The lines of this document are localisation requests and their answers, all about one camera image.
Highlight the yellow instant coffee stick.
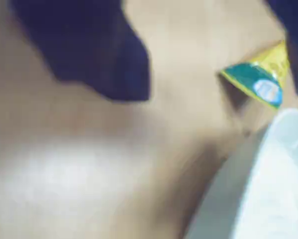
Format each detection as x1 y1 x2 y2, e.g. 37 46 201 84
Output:
218 39 291 110

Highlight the teal round plate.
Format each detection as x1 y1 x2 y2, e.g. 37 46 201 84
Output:
186 108 298 239

